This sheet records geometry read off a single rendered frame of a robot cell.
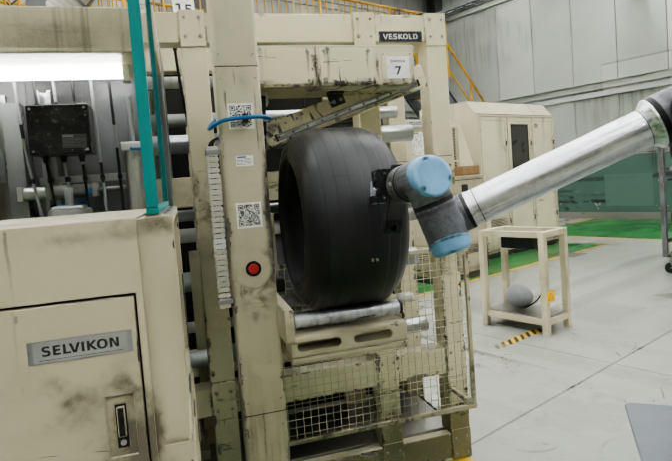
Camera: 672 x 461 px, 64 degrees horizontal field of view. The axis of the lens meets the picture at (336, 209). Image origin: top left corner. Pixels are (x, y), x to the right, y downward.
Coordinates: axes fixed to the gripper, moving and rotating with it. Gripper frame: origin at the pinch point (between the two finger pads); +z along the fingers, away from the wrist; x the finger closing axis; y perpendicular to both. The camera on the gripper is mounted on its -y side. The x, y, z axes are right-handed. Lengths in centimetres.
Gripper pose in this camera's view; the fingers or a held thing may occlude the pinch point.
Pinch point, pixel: (375, 202)
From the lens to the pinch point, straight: 146.6
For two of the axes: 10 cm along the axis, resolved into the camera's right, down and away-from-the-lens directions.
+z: -2.6, 0.9, 9.6
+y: -1.1, -9.9, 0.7
